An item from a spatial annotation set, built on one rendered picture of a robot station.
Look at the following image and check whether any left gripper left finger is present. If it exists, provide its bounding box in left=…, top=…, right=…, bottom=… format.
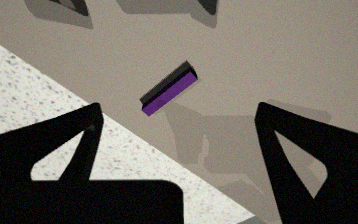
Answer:
left=0, top=102, right=104, bottom=181

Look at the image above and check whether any purple rod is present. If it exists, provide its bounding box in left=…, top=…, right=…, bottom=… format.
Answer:
left=142, top=67, right=198, bottom=116

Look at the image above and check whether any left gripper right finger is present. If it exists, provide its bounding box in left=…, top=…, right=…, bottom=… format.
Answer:
left=255, top=102, right=358, bottom=224

